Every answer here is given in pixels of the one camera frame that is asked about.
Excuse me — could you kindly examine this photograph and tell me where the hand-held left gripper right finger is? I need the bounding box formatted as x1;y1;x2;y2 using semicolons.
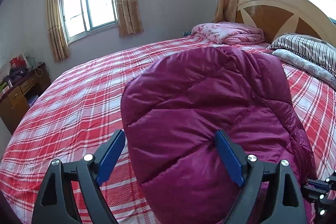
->
215;130;307;224

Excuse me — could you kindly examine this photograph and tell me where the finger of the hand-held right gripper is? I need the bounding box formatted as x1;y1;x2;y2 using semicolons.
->
302;169;336;199
314;194;336;224

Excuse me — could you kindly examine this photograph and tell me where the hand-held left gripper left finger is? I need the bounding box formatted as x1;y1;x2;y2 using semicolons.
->
31;130;126;224

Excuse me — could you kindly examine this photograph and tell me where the magenta puffer jacket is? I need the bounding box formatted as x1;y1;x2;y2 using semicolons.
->
121;46;319;224

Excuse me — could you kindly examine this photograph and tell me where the pile of dark clothes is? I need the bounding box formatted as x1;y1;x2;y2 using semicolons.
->
8;68;29;83

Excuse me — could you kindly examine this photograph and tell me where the red plaid bed sheet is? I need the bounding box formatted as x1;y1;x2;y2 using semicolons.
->
0;36;336;224

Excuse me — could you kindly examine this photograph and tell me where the wooden desk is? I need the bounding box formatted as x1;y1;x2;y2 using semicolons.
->
0;63;51;135

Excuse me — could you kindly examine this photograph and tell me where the grey floral pillow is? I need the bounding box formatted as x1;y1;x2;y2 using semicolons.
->
272;49;336;89

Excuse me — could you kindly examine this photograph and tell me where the pink folded blanket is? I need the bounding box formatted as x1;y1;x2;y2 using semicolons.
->
191;21;265;45

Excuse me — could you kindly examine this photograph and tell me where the white bag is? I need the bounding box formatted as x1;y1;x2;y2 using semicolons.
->
22;52;36;68

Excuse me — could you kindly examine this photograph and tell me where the red gift bag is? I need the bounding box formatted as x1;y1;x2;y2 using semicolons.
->
10;56;23;69

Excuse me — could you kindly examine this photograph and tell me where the striped pillow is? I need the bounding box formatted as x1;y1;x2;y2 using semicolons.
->
266;33;336;72

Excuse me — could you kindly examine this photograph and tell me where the wooden bed headboard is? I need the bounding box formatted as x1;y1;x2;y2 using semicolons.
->
235;0;336;45

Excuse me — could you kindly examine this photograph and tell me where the small sliding window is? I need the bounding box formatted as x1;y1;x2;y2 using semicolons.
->
58;0;118;39

